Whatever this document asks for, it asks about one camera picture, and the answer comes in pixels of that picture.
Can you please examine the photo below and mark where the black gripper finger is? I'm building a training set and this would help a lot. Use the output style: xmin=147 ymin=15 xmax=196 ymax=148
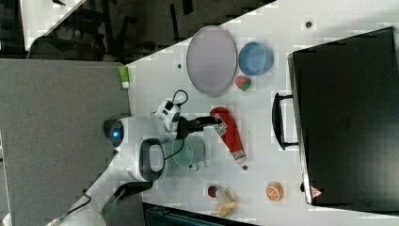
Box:
xmin=198 ymin=123 xmax=218 ymax=131
xmin=197 ymin=116 xmax=222 ymax=124

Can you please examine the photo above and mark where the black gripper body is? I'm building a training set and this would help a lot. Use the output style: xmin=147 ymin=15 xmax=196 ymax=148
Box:
xmin=176 ymin=117 xmax=203 ymax=139

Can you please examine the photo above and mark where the red ketchup bottle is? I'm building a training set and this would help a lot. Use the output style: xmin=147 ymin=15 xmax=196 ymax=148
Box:
xmin=210 ymin=106 xmax=247 ymax=165

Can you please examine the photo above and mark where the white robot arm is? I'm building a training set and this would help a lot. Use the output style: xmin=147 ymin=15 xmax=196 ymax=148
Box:
xmin=45 ymin=116 xmax=221 ymax=226

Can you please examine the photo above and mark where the green plastic strainer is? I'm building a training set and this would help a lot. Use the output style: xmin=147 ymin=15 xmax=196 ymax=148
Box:
xmin=160 ymin=143 xmax=179 ymax=180

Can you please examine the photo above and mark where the green mug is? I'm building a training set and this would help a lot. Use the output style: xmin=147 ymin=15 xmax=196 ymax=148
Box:
xmin=172 ymin=136 xmax=205 ymax=172

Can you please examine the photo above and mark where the red green toy strawberry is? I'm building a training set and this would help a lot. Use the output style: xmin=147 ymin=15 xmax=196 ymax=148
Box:
xmin=235 ymin=75 xmax=251 ymax=91

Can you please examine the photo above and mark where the grey round plate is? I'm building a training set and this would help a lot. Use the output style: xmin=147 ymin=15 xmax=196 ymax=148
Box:
xmin=186 ymin=25 xmax=237 ymax=97

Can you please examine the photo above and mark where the small red toy strawberry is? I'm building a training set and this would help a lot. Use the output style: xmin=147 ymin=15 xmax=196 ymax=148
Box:
xmin=207 ymin=186 xmax=217 ymax=198

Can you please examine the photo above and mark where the blue bowl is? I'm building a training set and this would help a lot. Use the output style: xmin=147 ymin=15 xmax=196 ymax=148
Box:
xmin=238 ymin=41 xmax=274 ymax=76

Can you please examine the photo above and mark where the black cylinder cup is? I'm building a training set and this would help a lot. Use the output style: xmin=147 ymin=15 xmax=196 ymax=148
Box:
xmin=115 ymin=182 xmax=153 ymax=200

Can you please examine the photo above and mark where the green white bottle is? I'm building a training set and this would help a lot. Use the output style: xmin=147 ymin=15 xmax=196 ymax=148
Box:
xmin=119 ymin=66 xmax=130 ymax=89

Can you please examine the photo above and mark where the peeled banana toy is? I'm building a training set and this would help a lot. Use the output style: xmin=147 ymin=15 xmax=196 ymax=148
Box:
xmin=213 ymin=188 xmax=238 ymax=218

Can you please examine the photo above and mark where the orange slice toy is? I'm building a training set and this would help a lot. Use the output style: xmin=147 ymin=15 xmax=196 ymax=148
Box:
xmin=265 ymin=182 xmax=284 ymax=202

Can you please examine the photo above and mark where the green flat tool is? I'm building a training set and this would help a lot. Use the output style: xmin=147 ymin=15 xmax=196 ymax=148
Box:
xmin=102 ymin=190 xmax=125 ymax=218

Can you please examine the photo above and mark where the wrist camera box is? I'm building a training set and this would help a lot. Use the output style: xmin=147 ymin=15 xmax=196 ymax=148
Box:
xmin=152 ymin=100 xmax=181 ymax=131

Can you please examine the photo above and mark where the blue metal rail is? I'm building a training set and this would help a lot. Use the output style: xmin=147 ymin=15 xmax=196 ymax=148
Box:
xmin=143 ymin=202 xmax=254 ymax=226

